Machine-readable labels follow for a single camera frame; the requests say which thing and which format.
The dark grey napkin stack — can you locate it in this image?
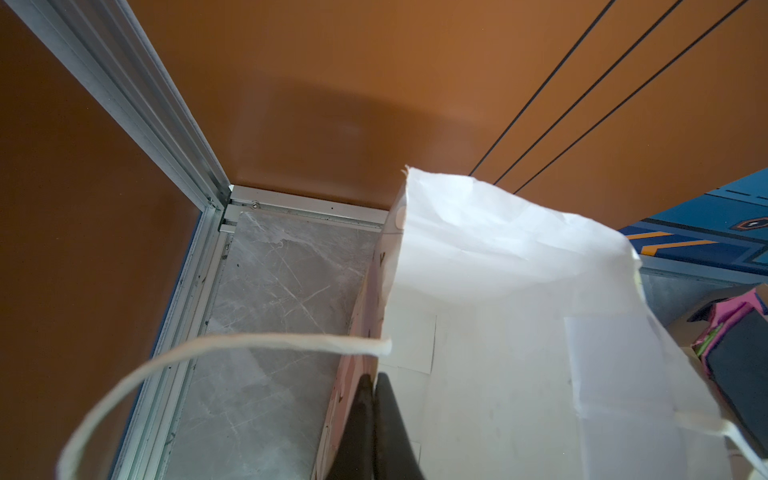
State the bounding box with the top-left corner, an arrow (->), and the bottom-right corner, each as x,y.
704,312 -> 767,458

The pink napkin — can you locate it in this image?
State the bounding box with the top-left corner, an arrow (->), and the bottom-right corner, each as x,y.
691,287 -> 767,364

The patterned paper gift bag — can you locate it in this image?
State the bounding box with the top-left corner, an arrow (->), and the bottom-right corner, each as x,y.
55,168 -> 752,479

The brown cardboard napkin tray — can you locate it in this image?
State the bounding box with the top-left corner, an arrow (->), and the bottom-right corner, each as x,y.
668,284 -> 767,479

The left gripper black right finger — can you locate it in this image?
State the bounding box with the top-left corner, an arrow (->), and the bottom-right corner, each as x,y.
374,372 -> 424,480

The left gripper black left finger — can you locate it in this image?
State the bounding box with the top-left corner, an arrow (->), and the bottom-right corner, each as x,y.
326,374 -> 375,480

